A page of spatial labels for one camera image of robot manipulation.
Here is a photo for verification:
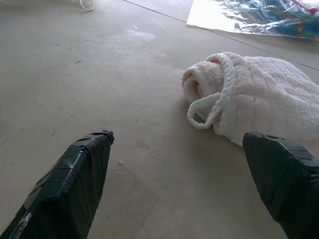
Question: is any rolled white pink towel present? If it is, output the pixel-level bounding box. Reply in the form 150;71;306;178
181;51;319;147

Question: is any clear plastic bag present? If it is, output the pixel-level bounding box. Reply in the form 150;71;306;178
186;0;319;40

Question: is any white cable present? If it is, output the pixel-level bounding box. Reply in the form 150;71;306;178
71;0;95;11

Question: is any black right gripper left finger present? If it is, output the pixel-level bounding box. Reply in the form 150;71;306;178
0;129;116;239

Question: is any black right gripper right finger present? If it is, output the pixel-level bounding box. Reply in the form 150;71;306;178
242;131;319;239

